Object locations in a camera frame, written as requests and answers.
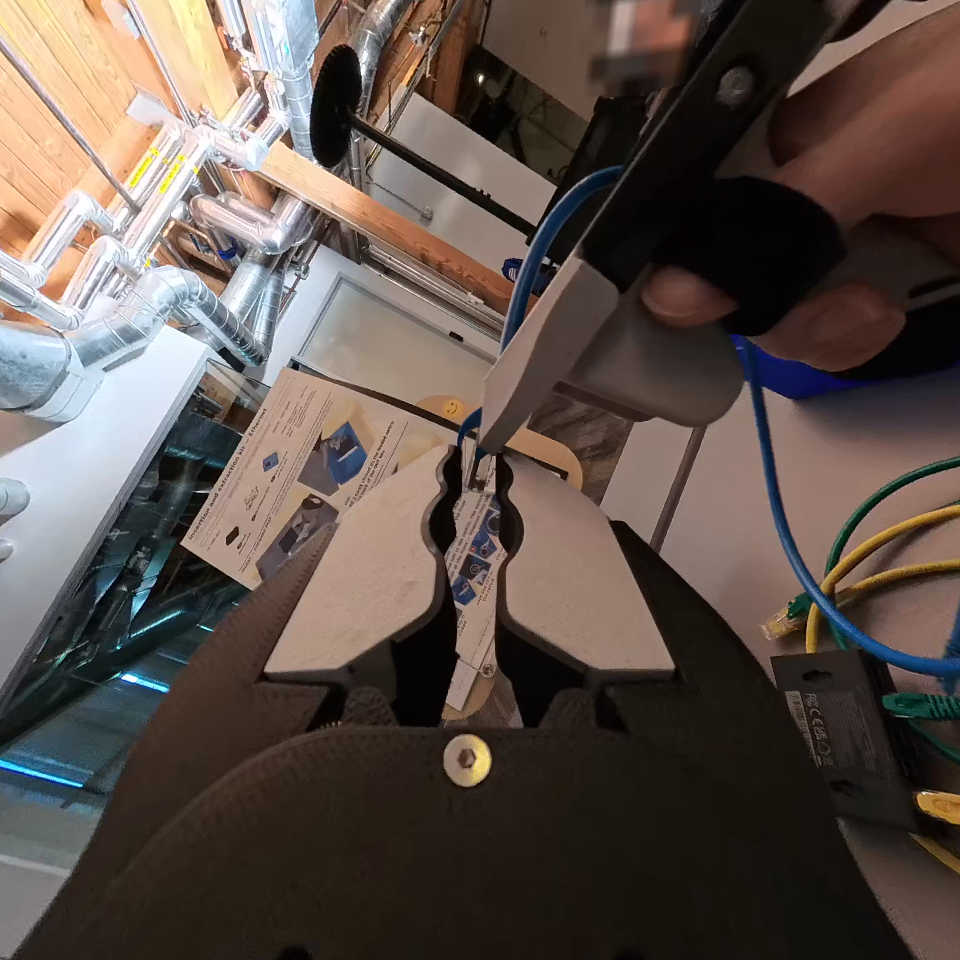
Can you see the printed instruction sheet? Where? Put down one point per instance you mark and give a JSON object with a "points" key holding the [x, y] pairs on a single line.
{"points": [[300, 465]]}

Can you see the black round-base pole stand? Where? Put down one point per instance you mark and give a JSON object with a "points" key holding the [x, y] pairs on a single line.
{"points": [[335, 105]]}

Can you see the yellow smiley sticker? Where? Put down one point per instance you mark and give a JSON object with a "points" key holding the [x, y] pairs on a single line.
{"points": [[450, 409]]}

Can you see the white door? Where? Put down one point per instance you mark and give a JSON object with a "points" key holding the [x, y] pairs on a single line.
{"points": [[390, 330]]}

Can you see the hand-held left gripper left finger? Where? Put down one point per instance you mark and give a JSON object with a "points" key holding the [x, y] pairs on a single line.
{"points": [[360, 585]]}

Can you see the blue plastic bin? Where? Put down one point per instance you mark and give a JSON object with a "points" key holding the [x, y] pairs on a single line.
{"points": [[802, 379]]}

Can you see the black network switch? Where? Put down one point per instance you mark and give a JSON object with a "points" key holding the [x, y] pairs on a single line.
{"points": [[840, 727]]}

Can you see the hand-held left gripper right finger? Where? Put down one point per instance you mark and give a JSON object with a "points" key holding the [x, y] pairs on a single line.
{"points": [[577, 592]]}

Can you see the silver insulated pipe bundle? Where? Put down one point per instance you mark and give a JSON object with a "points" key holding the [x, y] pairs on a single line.
{"points": [[150, 300]]}

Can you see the person's right hand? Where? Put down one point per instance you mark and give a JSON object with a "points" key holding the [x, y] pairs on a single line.
{"points": [[885, 135]]}

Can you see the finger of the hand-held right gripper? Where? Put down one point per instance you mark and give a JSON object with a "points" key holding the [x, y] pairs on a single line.
{"points": [[540, 352]]}

